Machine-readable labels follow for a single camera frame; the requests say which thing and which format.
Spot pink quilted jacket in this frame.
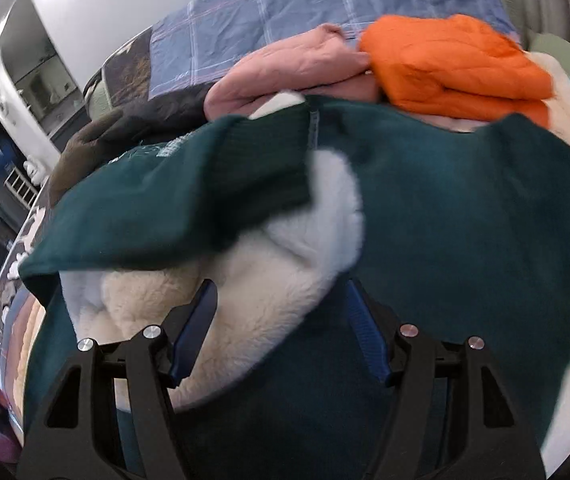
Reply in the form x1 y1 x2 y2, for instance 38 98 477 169
204 24 381 121

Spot dark teal sweatshirt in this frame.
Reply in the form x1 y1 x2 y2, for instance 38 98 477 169
17 97 570 480

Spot printed blanket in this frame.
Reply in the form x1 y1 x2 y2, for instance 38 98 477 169
0 200 66 463

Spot dark patterned quilt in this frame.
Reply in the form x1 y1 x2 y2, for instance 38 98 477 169
82 42 216 143

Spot blue plaid quilt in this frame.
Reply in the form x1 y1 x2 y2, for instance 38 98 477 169
150 0 521 98

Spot cream fleece cloth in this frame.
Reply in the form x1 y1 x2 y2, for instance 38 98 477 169
417 52 570 133

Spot orange quilted jacket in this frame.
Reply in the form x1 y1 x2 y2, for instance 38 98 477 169
359 14 553 128

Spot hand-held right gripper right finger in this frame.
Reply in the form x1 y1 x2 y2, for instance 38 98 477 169
345 277 548 480

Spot pale green cloth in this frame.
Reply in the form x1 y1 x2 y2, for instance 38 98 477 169
87 84 112 117

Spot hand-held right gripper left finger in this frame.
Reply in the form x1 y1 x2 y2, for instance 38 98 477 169
17 279 218 480

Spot white wooden rack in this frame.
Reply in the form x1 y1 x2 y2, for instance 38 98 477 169
6 166 40 207

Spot green pillow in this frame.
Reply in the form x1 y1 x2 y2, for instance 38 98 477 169
530 32 570 68

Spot brown cloth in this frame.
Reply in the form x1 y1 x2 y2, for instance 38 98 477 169
49 109 133 203

